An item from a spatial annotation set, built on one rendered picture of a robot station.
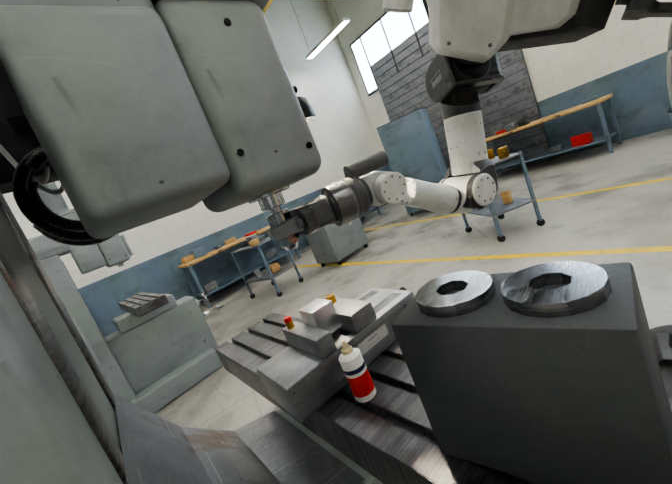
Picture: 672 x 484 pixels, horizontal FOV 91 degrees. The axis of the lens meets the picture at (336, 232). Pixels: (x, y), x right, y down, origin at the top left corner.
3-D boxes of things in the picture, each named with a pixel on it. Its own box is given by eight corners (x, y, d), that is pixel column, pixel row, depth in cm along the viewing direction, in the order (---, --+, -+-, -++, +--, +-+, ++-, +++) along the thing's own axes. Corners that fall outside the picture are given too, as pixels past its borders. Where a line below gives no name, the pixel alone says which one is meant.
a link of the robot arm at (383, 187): (344, 215, 76) (384, 196, 79) (367, 223, 66) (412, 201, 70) (329, 168, 72) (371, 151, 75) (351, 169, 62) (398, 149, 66)
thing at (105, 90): (197, 206, 68) (139, 83, 64) (238, 179, 49) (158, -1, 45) (92, 243, 57) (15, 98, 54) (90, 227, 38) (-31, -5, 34)
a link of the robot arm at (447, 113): (475, 115, 88) (468, 61, 86) (499, 106, 79) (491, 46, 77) (436, 123, 86) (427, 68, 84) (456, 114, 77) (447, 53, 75)
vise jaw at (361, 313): (337, 310, 81) (331, 296, 80) (377, 318, 69) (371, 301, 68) (318, 323, 78) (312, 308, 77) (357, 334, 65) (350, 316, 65)
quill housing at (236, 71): (282, 189, 78) (225, 55, 73) (332, 166, 62) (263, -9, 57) (206, 218, 67) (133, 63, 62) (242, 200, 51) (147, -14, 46)
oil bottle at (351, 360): (366, 384, 61) (344, 332, 59) (381, 390, 57) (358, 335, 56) (350, 399, 58) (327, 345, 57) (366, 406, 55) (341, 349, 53)
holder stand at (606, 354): (470, 387, 50) (426, 269, 47) (673, 417, 35) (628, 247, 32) (440, 454, 42) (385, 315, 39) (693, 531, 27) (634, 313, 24)
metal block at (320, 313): (327, 321, 74) (316, 298, 73) (342, 325, 69) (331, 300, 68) (308, 334, 71) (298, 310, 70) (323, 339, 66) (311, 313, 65)
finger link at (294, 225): (268, 227, 62) (297, 214, 64) (275, 242, 63) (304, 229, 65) (269, 227, 61) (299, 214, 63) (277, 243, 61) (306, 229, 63)
